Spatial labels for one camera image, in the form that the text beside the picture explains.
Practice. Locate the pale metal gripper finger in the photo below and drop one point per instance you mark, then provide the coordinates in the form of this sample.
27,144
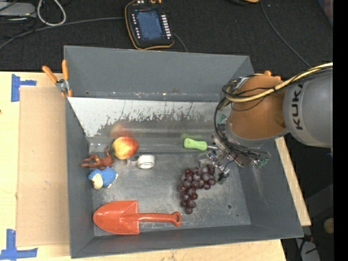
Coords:
208,164
211,154

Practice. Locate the purple toy grape bunch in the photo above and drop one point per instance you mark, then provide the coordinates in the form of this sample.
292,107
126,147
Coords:
191,186

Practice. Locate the white tape roll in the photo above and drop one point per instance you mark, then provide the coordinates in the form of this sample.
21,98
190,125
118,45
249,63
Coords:
146,161

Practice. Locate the red and yellow apple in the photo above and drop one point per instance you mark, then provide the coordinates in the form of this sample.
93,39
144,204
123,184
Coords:
125,148

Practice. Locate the grey metal bin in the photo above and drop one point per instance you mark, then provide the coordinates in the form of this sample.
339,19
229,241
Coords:
163,72

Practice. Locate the orange-red toy shovel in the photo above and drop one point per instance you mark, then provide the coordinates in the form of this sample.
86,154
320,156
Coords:
119,217

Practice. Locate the blue and white plush toy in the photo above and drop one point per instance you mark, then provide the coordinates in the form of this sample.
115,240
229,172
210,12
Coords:
104,176

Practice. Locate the red-brown toy animal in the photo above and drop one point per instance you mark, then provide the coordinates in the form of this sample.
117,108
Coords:
100,161

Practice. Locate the brown cardboard board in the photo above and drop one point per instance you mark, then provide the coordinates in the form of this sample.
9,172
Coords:
40,159

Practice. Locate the black cylinder on white bracket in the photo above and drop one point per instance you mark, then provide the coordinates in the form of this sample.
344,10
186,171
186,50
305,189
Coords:
223,176

